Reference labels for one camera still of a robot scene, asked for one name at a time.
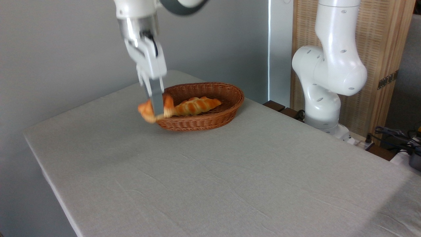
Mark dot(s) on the dark brown wooden block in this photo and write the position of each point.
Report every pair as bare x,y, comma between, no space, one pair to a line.
273,105
289,112

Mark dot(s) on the wooden woven folding screen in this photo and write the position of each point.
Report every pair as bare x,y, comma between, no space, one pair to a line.
381,42

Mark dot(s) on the long braided bread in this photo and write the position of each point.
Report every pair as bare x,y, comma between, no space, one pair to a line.
197,105

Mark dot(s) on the brown oval wicker basket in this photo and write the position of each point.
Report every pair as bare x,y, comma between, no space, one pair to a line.
210,121

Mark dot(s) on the white power strip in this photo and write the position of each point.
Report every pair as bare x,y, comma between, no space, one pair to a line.
360,142

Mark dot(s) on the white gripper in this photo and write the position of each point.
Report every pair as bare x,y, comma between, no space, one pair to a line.
148,56

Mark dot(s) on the light grey tablecloth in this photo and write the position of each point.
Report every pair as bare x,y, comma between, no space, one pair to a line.
250,177

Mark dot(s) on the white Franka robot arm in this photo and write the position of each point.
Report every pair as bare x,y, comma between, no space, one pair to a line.
332,65

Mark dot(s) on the round knotted bread roll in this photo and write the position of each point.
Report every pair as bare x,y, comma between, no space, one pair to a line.
146,112

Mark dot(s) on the dark metal screen hinge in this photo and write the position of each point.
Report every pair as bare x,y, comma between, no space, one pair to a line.
388,79

